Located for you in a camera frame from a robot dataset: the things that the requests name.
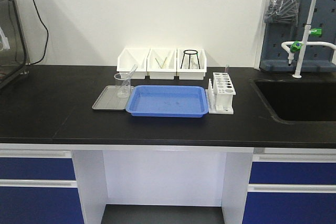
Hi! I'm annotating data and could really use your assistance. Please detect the clear glass test tube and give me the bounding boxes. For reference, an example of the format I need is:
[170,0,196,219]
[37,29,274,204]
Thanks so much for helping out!
[121,65,138,92]

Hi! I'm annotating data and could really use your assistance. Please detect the white test tube rack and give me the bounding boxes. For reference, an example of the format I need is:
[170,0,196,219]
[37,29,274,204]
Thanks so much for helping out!
[205,72,236,114]

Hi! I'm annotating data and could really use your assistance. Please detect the grey pegboard drying rack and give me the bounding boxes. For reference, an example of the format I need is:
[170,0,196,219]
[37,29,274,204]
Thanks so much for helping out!
[259,0,335,72]

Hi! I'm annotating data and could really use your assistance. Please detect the blue plastic tray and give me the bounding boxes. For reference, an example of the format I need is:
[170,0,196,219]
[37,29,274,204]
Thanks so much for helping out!
[125,85,209,118]

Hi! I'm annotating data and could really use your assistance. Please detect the yellow green plastic droppers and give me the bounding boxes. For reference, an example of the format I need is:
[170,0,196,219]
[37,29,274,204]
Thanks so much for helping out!
[155,57,167,69]

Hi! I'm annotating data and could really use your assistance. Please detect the middle white storage bin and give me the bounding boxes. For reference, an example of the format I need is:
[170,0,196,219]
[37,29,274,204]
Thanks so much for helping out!
[147,48,177,80]

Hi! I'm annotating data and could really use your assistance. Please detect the white storage bin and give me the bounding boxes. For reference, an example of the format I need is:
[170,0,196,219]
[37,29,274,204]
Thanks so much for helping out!
[147,48,177,80]
[176,48,207,80]
[117,48,150,79]

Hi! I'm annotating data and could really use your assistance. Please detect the right white storage bin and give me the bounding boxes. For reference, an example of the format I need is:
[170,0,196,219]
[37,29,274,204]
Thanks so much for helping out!
[176,48,207,80]

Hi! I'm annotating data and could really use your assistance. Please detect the glass flask in bin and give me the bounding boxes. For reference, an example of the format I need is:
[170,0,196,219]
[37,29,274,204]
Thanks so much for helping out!
[187,54,200,69]

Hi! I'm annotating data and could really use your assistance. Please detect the left white storage bin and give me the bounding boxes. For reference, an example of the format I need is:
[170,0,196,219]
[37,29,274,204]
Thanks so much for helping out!
[117,48,150,79]

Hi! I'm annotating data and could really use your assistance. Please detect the grey metal tray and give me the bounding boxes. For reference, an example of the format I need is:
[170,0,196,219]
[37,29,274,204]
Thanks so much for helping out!
[92,86,129,111]

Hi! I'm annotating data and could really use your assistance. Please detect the black lab sink basin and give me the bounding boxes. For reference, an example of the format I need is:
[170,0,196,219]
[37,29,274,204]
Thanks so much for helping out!
[250,79,335,123]

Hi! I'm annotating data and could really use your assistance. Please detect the upper right blue drawer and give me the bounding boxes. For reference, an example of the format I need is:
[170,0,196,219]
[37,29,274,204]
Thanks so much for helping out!
[249,162,335,185]

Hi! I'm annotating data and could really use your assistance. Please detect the blue drawer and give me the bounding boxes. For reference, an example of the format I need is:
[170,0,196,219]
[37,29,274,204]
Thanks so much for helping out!
[243,192,335,223]
[249,162,335,185]
[1,157,76,180]
[1,187,84,223]

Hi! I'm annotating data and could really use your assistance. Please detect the white gooseneck lab faucet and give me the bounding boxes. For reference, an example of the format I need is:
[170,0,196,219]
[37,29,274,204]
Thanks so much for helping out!
[281,0,335,79]

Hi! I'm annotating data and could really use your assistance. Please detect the lower right blue drawer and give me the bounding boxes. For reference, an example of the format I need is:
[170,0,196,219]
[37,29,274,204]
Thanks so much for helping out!
[243,192,335,223]

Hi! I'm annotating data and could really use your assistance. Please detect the upper left blue drawer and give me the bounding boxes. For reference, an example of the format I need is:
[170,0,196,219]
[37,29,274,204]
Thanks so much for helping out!
[1,157,76,180]

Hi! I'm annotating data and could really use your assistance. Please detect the lower left blue drawer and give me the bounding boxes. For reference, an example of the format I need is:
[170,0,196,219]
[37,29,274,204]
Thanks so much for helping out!
[1,187,84,223]

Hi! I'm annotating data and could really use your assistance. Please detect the black wire tripod stand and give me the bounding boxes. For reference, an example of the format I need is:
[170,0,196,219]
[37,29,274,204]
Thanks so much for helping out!
[180,49,201,69]

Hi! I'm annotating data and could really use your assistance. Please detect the steel equipment frame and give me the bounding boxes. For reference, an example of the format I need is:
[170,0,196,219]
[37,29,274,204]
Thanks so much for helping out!
[1,0,29,88]

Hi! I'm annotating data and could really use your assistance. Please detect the black hanging cable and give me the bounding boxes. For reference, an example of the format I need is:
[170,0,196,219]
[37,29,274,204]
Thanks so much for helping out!
[6,0,49,65]

